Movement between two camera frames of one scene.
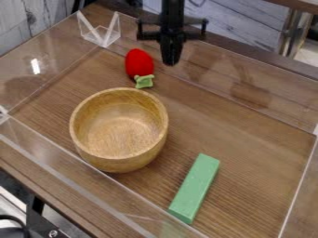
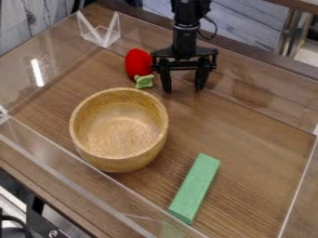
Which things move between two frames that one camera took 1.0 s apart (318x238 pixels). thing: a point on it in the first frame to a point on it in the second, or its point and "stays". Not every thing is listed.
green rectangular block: (195, 189) stays
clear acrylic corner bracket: (101, 35) stays
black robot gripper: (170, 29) to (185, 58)
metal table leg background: (296, 33) stays
